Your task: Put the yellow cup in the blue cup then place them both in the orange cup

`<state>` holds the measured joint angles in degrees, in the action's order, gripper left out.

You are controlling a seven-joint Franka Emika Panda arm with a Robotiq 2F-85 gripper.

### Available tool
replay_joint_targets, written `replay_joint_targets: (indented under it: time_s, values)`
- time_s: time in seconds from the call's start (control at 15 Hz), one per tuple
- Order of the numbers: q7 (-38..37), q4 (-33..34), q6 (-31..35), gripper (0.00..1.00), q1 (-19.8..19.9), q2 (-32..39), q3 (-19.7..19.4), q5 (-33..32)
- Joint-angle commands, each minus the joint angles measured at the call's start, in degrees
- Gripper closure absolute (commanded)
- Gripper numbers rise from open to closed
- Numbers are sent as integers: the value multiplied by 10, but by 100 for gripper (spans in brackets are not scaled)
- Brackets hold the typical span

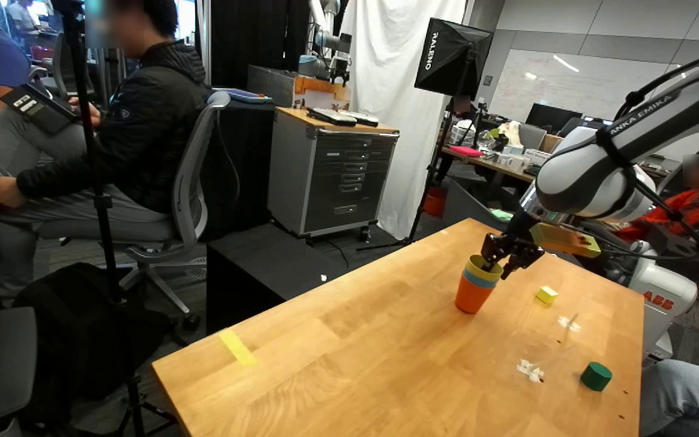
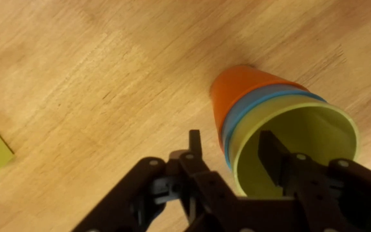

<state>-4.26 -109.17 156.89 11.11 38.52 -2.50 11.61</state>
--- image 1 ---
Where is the yellow plastic cup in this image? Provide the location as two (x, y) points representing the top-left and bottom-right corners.
(465, 252), (505, 280)

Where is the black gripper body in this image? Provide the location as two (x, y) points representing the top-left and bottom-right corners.
(496, 216), (549, 263)

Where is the person in orange shirt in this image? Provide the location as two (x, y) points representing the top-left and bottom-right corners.
(613, 147), (699, 244)

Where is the tan wrist camera box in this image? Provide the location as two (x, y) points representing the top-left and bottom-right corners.
(529, 221), (604, 263)

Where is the black tripod stand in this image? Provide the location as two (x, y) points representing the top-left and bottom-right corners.
(48, 0), (150, 437)

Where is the person in blue jeans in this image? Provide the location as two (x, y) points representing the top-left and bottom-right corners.
(639, 360), (699, 437)

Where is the black curtain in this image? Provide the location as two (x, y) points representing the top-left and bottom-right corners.
(208, 0), (314, 92)

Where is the black bag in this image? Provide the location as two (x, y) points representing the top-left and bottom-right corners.
(7, 260), (177, 424)

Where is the orange cardboard box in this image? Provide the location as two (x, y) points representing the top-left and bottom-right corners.
(288, 73), (351, 115)

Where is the yellow cube block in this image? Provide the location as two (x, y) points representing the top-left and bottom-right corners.
(531, 285), (560, 308)

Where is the person in black jacket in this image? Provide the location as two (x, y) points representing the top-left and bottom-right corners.
(0, 0), (212, 255)

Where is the cluttered background desk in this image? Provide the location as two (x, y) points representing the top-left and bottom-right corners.
(441, 120), (566, 189)

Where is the white robot base red lettering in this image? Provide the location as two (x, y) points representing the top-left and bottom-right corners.
(627, 241), (699, 360)

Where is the white curtain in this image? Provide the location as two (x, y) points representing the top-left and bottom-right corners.
(339, 0), (479, 244)

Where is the green cylinder block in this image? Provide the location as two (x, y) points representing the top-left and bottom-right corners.
(577, 360), (613, 394)

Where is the grey drawer cabinet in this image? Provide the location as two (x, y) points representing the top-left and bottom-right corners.
(264, 106), (404, 244)

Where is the black softbox light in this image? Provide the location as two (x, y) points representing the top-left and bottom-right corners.
(413, 17), (496, 103)

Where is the yellow tape strip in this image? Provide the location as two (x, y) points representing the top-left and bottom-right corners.
(215, 328), (259, 373)

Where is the black background monitor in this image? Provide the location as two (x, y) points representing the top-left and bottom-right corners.
(525, 99), (586, 138)

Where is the orange plastic cup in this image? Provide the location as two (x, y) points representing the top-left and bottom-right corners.
(453, 275), (497, 316)

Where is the red canister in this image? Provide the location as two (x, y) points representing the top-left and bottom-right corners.
(423, 183), (452, 220)

